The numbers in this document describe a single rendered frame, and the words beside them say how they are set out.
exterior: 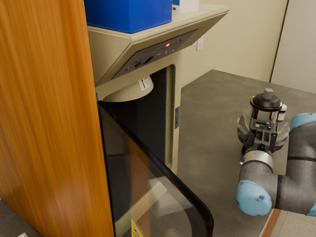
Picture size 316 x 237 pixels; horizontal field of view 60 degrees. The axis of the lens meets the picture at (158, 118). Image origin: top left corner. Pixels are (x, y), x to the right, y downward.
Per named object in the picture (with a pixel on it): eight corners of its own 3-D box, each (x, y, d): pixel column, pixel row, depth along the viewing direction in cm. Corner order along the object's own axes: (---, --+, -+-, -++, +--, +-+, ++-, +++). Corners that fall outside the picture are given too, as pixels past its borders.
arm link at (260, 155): (269, 185, 68) (236, 177, 71) (270, 173, 72) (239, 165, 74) (276, 164, 64) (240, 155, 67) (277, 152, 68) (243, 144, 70)
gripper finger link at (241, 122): (241, 105, 86) (257, 122, 79) (238, 121, 90) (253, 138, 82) (232, 107, 86) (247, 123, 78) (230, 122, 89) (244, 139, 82)
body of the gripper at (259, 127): (280, 121, 76) (278, 148, 67) (272, 145, 81) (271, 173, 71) (251, 116, 78) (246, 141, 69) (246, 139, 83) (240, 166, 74)
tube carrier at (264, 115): (242, 139, 112) (251, 92, 101) (270, 145, 109) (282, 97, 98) (239, 155, 104) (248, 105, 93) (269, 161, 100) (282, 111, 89)
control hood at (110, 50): (83, 85, 47) (74, 25, 42) (183, 43, 69) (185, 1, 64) (133, 104, 41) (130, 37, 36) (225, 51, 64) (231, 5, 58)
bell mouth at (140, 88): (67, 89, 68) (64, 68, 65) (117, 68, 80) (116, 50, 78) (120, 110, 59) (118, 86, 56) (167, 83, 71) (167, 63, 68)
